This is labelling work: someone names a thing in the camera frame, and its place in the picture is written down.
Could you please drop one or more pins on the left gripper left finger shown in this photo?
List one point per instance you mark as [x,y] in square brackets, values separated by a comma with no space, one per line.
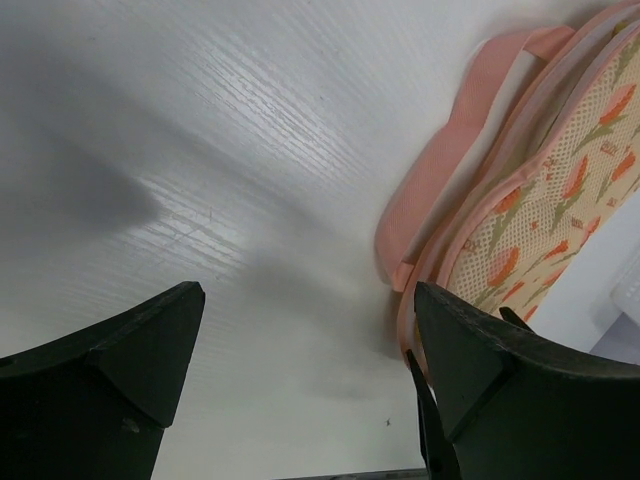
[95,404]

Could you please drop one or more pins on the floral mesh laundry bag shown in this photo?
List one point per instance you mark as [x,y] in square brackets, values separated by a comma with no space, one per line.
[540,149]

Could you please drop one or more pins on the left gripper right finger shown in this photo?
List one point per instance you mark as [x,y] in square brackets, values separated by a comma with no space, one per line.
[515,405]

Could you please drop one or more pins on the white plastic basket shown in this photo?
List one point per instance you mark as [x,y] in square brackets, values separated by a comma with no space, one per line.
[625,294]

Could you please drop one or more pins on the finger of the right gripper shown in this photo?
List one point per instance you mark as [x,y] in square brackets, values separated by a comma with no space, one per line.
[437,452]

